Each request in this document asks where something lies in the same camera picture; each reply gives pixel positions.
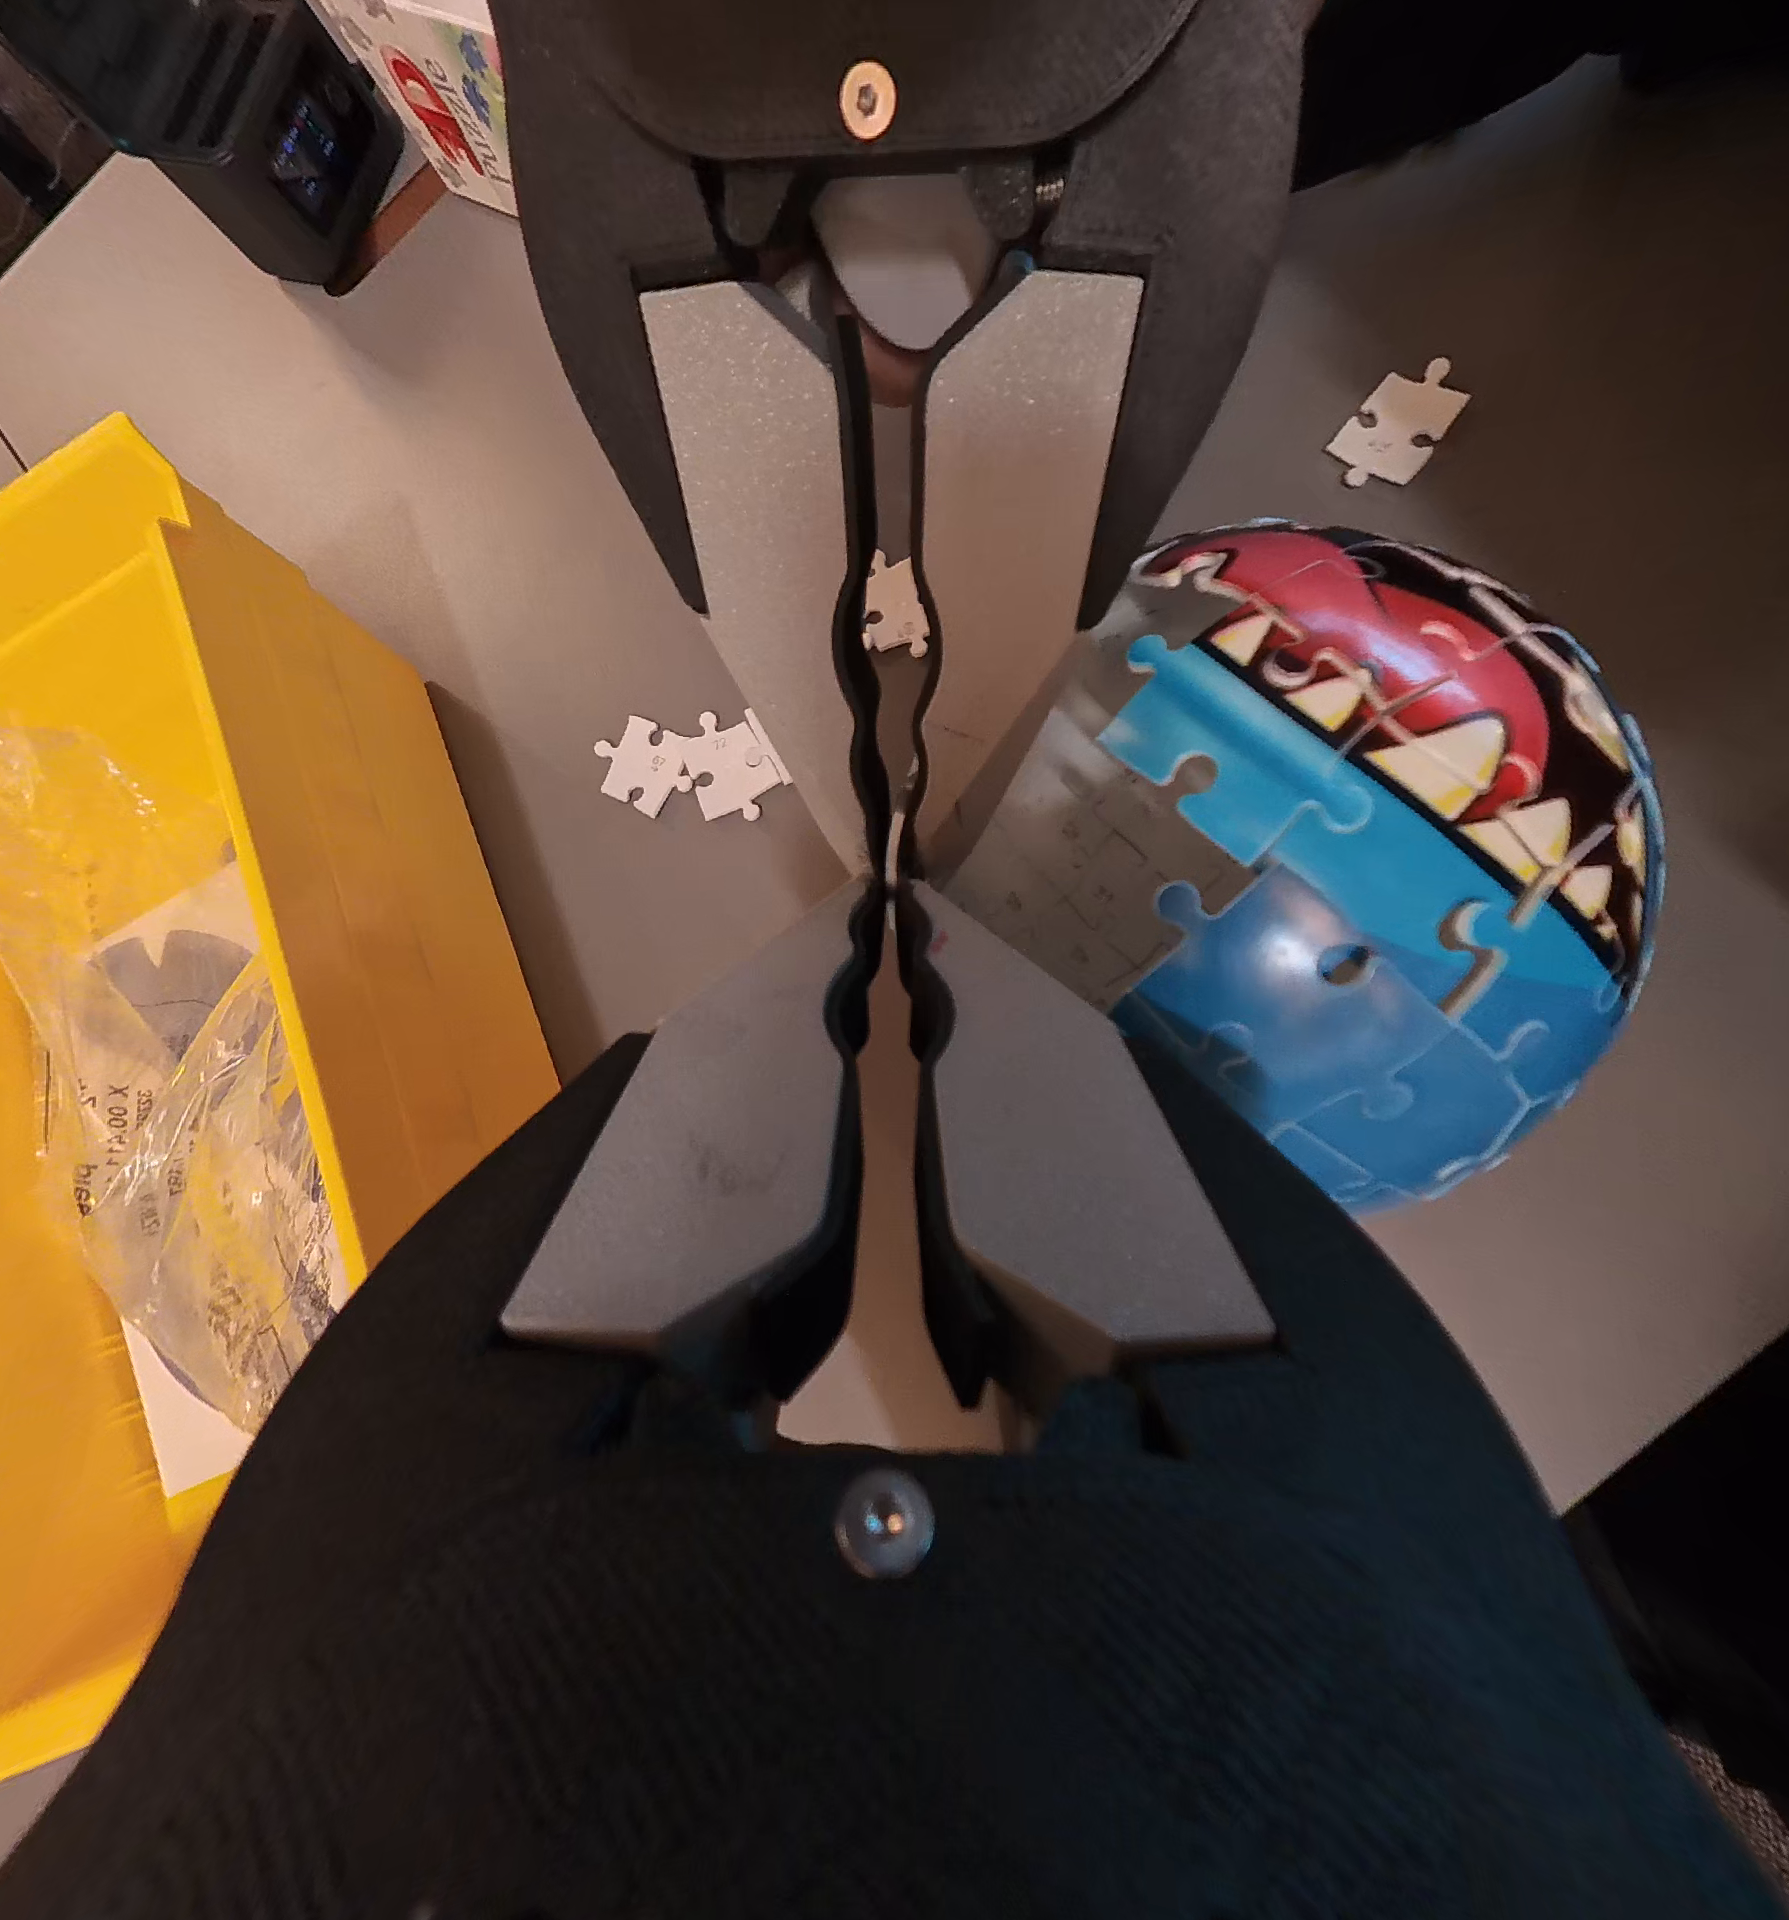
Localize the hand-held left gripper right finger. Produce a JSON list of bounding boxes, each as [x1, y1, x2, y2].
[[893, 878, 1277, 1411]]

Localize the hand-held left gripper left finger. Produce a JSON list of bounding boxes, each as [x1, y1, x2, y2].
[[503, 878, 898, 1411]]

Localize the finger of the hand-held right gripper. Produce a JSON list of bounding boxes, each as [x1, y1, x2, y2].
[[901, 268, 1148, 886], [635, 276, 902, 886]]

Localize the blue monster puzzle ball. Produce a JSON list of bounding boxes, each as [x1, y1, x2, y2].
[[941, 524, 1665, 1214]]

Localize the white puzzle box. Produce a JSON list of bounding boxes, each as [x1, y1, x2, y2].
[[307, 0, 520, 219]]

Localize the black box with display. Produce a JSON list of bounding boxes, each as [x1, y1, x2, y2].
[[22, 0, 406, 295]]

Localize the clear plastic bag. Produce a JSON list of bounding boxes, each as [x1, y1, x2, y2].
[[0, 720, 358, 1436]]

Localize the yellow plastic bin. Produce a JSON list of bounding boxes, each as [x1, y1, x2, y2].
[[0, 414, 562, 1802]]

